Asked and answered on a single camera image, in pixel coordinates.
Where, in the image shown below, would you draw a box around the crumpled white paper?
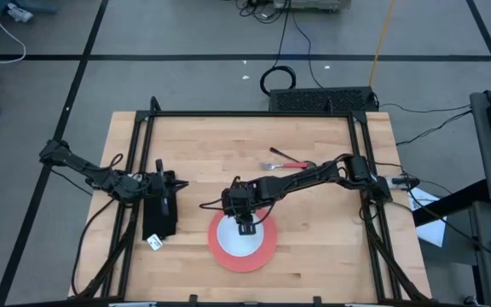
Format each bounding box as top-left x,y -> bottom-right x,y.
6,3 -> 34,24

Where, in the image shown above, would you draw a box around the black hanging cable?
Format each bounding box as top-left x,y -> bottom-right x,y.
258,0 -> 297,97
290,10 -> 326,90

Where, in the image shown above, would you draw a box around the fork with red handle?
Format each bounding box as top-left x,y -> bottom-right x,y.
259,160 -> 309,171

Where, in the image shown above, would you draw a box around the white napkin label tag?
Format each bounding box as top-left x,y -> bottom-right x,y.
146,233 -> 164,252

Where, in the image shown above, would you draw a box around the red round plate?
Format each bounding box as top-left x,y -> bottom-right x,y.
207,206 -> 279,274

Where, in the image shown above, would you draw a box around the black aluminium table frame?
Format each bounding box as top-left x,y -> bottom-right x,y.
68,96 -> 434,304

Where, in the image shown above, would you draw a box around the black floor beam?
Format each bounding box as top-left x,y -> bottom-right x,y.
413,178 -> 491,227

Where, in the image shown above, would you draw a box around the white small plate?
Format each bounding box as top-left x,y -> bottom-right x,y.
216,211 -> 266,258

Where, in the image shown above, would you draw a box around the tangled black cables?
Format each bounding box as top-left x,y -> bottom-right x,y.
234,0 -> 290,25

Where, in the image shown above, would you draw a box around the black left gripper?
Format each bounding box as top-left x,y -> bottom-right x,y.
147,159 -> 189,217

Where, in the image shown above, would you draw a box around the white paper sheet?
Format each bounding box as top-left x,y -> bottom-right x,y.
406,187 -> 448,248

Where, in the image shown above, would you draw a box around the yellow hanging cable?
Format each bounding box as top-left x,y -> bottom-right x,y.
367,0 -> 396,89

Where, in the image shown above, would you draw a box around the spoon with black handle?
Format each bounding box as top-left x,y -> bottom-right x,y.
269,147 -> 317,167

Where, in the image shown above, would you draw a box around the white floor cable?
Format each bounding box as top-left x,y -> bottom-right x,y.
0,0 -> 27,65

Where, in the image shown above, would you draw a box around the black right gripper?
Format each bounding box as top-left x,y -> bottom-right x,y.
221,182 -> 258,236

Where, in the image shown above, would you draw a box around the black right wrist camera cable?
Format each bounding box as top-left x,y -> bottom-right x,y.
198,175 -> 277,227

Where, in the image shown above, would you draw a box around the black cloth napkin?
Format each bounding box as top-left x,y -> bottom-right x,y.
142,171 -> 179,242

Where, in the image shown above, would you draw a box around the black perforated computer case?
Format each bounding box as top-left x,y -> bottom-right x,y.
268,86 -> 378,114

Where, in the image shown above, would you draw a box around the silver equipment box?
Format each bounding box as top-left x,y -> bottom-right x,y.
272,0 -> 352,12

